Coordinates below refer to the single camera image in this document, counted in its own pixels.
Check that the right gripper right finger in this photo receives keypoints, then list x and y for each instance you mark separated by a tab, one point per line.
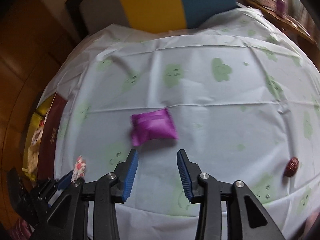
246	216

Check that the wooden side shelf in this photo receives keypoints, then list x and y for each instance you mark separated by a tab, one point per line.
299	22

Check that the purple snack pouch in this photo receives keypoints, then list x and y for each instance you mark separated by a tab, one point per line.
152	125

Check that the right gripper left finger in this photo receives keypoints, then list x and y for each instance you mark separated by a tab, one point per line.
67	218

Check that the maroon gold gift box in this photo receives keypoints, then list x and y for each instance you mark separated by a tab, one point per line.
40	143

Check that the purple box on shelf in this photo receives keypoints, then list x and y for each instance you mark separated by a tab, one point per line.
280	7

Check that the white green-patterned tablecloth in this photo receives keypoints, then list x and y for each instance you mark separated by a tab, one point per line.
244	100

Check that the white pink floral snack bar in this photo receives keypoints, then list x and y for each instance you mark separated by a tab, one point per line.
79	169

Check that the grey yellow blue sofa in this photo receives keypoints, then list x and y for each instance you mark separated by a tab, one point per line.
152	16

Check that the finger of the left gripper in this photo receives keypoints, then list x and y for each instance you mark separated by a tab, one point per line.
65	180

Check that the dark red wrapped candy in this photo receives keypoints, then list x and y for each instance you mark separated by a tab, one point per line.
292	167

